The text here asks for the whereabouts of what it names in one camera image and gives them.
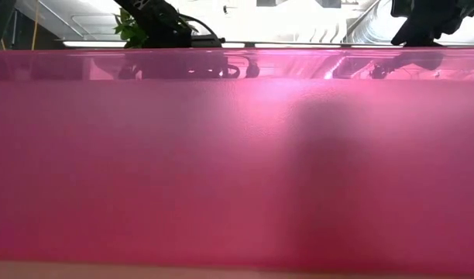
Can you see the red translucent plastic basket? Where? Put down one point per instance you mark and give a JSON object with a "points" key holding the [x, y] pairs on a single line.
{"points": [[183, 174]]}

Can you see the green potted plant black pot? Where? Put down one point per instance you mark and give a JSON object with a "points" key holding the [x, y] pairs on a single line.
{"points": [[128, 33]]}

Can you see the black aluminium table frame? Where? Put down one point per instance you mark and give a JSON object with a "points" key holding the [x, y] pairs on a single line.
{"points": [[249, 45]]}

